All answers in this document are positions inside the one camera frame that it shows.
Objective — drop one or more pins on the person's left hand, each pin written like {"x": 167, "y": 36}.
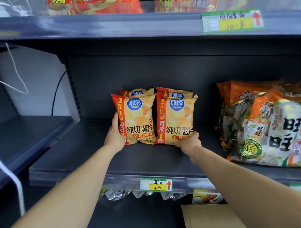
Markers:
{"x": 115, "y": 138}

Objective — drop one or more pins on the person's right hand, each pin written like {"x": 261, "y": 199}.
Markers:
{"x": 191, "y": 147}

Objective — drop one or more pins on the orange rice cracker bag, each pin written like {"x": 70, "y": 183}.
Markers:
{"x": 234, "y": 109}
{"x": 277, "y": 137}

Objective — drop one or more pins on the dark grey metal shelf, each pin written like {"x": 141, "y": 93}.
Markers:
{"x": 139, "y": 68}
{"x": 30, "y": 131}

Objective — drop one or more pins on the plain brown cardboard box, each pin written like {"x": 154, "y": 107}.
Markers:
{"x": 210, "y": 219}

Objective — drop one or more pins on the red rice cracker bag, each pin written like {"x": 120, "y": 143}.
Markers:
{"x": 95, "y": 6}
{"x": 200, "y": 0}

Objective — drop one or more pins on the person's right forearm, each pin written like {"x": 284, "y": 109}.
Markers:
{"x": 254, "y": 195}

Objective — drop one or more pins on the person's left forearm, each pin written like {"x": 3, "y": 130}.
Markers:
{"x": 57, "y": 202}

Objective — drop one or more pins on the yellow silver nut pouch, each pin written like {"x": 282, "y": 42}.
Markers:
{"x": 207, "y": 198}
{"x": 173, "y": 195}
{"x": 141, "y": 193}

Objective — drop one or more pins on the yellow clear snack packet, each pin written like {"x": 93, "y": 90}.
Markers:
{"x": 116, "y": 194}

